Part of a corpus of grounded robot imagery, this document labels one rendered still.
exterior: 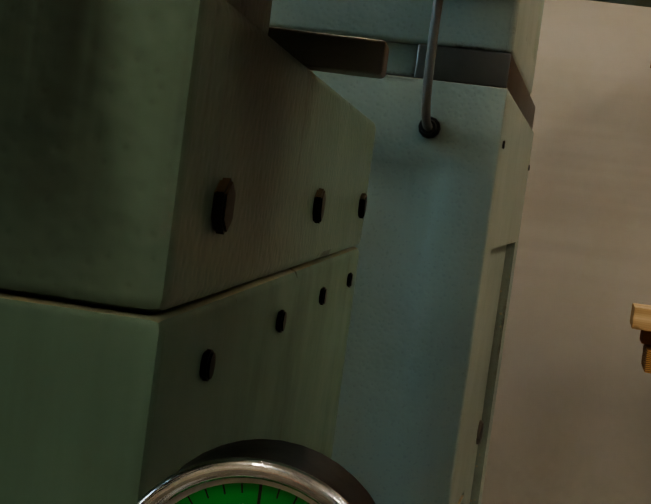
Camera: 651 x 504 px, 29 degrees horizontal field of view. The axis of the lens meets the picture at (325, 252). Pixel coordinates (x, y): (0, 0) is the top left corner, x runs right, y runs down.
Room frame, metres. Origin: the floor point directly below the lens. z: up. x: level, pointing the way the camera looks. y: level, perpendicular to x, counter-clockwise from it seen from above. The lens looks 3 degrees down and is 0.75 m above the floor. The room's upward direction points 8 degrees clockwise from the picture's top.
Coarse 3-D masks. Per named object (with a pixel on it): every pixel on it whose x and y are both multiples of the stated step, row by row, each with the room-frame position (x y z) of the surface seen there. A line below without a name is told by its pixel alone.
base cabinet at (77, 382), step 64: (0, 320) 0.33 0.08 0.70; (64, 320) 0.33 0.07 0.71; (128, 320) 0.33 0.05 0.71; (192, 320) 0.36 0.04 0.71; (256, 320) 0.48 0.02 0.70; (320, 320) 0.70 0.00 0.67; (0, 384) 0.33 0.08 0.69; (64, 384) 0.33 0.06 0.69; (128, 384) 0.33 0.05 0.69; (192, 384) 0.38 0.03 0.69; (256, 384) 0.50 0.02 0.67; (320, 384) 0.75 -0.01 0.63; (0, 448) 0.33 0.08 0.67; (64, 448) 0.33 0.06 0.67; (128, 448) 0.33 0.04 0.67; (192, 448) 0.39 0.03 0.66; (320, 448) 0.80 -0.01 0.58
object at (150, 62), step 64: (0, 0) 0.33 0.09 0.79; (64, 0) 0.33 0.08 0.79; (128, 0) 0.33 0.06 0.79; (192, 0) 0.33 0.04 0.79; (0, 64) 0.33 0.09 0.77; (64, 64) 0.33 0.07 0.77; (128, 64) 0.33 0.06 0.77; (192, 64) 0.33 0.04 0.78; (256, 64) 0.41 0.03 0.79; (0, 128) 0.33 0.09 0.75; (64, 128) 0.33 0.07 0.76; (128, 128) 0.33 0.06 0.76; (192, 128) 0.33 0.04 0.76; (256, 128) 0.43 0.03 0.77; (320, 128) 0.59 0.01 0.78; (0, 192) 0.33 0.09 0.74; (64, 192) 0.33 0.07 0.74; (128, 192) 0.33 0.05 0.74; (192, 192) 0.34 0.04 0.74; (256, 192) 0.44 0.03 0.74; (320, 192) 0.61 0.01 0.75; (0, 256) 0.33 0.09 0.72; (64, 256) 0.33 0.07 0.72; (128, 256) 0.33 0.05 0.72; (192, 256) 0.35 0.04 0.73; (256, 256) 0.46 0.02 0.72; (320, 256) 0.67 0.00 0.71
